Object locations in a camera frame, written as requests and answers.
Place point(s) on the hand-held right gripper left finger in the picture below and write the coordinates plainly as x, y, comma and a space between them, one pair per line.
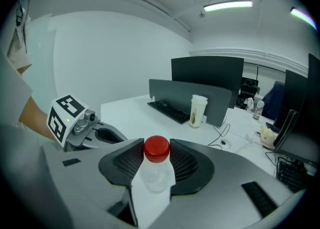
87, 180

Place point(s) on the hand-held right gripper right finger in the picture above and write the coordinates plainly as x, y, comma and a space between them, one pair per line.
225, 185

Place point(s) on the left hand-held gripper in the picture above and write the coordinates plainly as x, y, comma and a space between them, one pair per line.
65, 115

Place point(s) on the bottle with red cap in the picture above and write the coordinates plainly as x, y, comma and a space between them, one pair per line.
157, 149

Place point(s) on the person's left forearm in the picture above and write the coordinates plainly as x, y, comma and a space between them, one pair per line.
35, 120

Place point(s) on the white table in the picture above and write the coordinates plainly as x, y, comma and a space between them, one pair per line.
130, 115

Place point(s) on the pale yellow soft toy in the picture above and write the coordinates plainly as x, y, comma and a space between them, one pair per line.
267, 135

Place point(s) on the small black keyboard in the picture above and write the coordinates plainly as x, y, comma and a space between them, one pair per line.
273, 127

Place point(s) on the clear tumbler with white lid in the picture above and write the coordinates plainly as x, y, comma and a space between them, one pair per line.
197, 113

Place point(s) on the small clear feeding bottle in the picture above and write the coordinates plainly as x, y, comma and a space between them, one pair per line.
258, 111

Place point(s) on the grey desk divider panel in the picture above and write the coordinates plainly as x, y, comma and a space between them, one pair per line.
185, 95

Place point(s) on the black office chair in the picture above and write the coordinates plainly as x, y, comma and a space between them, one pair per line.
248, 90

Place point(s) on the blue office chair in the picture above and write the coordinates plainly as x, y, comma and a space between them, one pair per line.
273, 98

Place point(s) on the large black monitor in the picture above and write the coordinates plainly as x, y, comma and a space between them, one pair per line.
312, 113

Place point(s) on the wide black monitor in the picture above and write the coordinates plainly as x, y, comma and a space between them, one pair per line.
207, 73

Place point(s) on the ceiling tube light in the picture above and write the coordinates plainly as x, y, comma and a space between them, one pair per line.
303, 16
227, 6

